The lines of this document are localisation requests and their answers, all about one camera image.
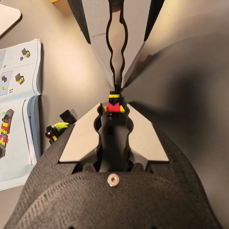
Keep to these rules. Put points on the lego instruction booklet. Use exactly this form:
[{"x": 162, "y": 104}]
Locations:
[{"x": 16, "y": 161}]

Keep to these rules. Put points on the black flat lego piece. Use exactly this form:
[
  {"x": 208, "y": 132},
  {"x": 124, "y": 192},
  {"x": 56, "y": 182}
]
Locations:
[{"x": 67, "y": 116}]

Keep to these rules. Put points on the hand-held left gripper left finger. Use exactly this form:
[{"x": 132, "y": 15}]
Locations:
[{"x": 80, "y": 141}]

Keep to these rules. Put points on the white rounded board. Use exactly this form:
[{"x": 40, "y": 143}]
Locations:
[{"x": 7, "y": 17}]

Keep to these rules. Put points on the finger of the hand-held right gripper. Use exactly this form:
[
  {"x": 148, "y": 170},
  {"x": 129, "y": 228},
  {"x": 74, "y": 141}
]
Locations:
[
  {"x": 98, "y": 26},
  {"x": 136, "y": 23}
]

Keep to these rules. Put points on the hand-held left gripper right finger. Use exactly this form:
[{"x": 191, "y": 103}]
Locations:
[{"x": 146, "y": 141}]

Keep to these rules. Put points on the black lego assembly yellow claws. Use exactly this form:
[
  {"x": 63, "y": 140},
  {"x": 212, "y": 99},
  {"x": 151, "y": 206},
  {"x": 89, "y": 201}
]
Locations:
[{"x": 52, "y": 134}]

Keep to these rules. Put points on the black red yellow lego assembly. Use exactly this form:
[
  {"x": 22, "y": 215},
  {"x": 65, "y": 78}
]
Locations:
[{"x": 114, "y": 108}]

